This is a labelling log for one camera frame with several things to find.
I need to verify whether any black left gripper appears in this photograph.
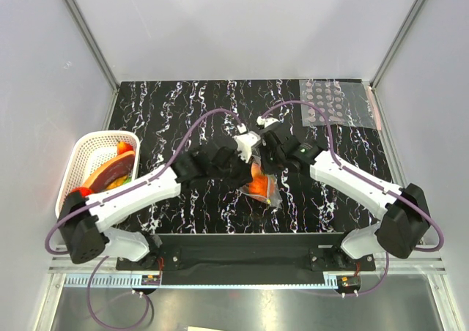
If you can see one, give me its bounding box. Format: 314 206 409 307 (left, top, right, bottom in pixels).
210 148 254 190

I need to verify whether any clear zip bag blue zipper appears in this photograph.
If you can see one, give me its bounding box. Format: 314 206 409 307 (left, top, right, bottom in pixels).
239 156 281 209

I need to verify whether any orange pumpkin toy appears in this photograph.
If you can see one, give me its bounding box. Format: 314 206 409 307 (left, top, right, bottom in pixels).
247 163 270 200

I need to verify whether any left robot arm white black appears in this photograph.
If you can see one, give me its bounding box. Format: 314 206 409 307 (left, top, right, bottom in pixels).
57 144 253 269

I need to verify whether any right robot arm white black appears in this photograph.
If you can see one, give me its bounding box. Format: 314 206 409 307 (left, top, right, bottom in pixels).
258 118 430 270

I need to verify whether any clear bags pink dots stack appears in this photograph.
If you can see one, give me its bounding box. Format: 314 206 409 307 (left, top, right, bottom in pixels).
299 79 382 130

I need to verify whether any green vegetable toy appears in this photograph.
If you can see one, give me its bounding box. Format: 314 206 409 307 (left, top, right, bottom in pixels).
122 177 132 185

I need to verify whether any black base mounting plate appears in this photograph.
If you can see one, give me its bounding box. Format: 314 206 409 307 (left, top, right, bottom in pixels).
71 231 422 286

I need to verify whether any red pepper toy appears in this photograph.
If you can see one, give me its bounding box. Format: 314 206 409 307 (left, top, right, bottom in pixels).
117 141 133 155

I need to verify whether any yellow orange fruit toy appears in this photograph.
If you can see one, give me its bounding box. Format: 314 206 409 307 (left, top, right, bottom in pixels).
106 176 128 190

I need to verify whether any white plastic basket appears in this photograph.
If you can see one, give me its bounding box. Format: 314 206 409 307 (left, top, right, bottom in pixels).
55 130 141 217

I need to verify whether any left connector board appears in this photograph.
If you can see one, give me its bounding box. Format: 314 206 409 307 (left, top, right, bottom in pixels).
141 272 162 286

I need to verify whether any connector board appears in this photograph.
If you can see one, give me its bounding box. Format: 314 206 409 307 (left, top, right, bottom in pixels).
338 275 361 293
141 272 162 286

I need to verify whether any red tomato toy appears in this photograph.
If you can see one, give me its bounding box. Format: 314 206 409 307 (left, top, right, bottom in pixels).
71 187 94 197

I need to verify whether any right connector board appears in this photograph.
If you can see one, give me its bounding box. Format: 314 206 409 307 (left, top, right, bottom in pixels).
338 275 361 293

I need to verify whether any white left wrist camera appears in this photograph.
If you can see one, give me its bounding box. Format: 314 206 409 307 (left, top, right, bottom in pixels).
234 131 262 163

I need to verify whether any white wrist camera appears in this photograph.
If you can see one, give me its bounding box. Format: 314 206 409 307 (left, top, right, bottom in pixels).
234 131 262 163
256 116 279 130

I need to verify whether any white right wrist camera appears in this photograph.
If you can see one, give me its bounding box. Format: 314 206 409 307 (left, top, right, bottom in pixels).
256 116 279 130

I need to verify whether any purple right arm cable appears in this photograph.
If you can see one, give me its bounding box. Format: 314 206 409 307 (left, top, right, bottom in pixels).
258 100 447 299

